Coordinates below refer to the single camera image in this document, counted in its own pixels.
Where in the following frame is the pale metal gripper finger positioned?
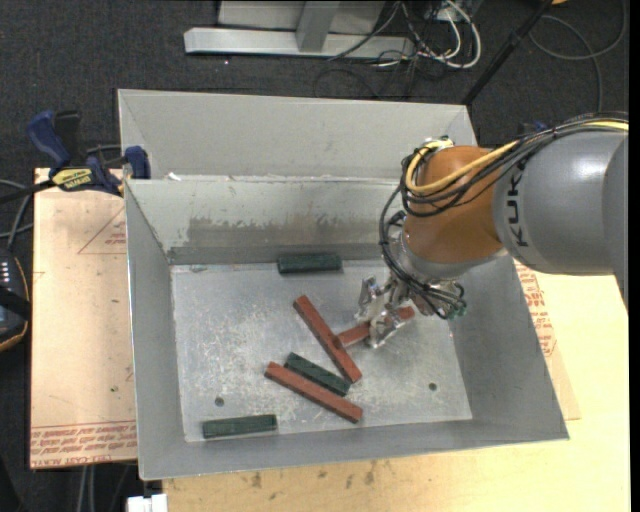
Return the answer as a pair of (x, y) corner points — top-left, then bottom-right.
(367, 312), (409, 350)
(355, 275), (386, 322)

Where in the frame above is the red-brown flat block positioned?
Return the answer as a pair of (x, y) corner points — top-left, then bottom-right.
(263, 361), (365, 425)
(335, 305), (417, 348)
(292, 294), (364, 385)

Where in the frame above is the dark green flat block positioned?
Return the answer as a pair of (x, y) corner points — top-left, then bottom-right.
(201, 413), (279, 441)
(283, 351), (353, 398)
(277, 253), (344, 275)

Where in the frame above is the grey metal bin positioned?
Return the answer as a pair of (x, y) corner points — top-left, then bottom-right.
(117, 88), (571, 482)

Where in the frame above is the brown cardboard board, red print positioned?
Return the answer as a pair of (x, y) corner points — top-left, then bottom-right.
(29, 166), (582, 472)

